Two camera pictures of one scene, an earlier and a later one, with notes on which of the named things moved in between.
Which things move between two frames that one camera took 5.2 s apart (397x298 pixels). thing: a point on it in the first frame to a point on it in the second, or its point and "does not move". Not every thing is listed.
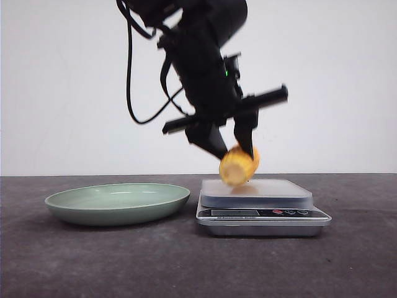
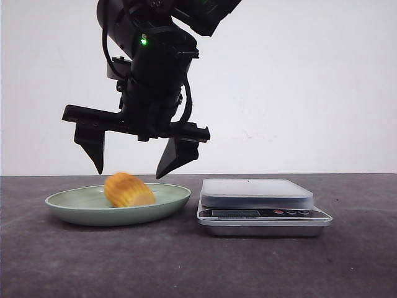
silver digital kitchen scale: (280, 207) does not move
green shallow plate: (116, 204) does not move
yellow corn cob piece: (237, 168) to (122, 189)
